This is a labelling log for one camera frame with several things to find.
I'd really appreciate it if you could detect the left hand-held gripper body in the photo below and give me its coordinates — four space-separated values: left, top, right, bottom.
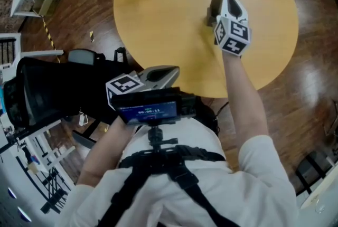
105 65 181 111

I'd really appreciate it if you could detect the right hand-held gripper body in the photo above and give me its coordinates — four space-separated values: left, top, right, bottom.
213 0 252 59

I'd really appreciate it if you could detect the dark pen holder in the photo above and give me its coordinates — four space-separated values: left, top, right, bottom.
206 0 224 27

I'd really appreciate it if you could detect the person's left forearm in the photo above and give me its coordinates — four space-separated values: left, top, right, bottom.
76 116 138 187

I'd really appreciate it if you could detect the person's right forearm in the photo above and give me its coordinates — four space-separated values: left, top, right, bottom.
221 51 270 149

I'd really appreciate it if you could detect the black phone with lit screen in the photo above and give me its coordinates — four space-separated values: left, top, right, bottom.
110 87 198 126

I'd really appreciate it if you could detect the white power adapter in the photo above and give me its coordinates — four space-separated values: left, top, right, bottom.
78 112 90 127

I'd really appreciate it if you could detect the black mesh office chair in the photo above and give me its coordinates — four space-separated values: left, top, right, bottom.
3 48 134 144

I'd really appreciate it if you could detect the yellow black striped floor tape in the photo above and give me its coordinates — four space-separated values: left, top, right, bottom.
41 16 62 63

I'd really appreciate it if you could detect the brown cardboard box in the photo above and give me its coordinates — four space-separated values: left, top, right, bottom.
31 0 60 17

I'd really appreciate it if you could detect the person's white shirt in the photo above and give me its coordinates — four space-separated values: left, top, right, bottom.
55 117 301 227

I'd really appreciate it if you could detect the white side table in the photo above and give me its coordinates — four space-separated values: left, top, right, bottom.
298 167 338 221

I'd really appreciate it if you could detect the black chest harness mount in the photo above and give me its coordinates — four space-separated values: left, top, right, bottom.
98 125 241 227

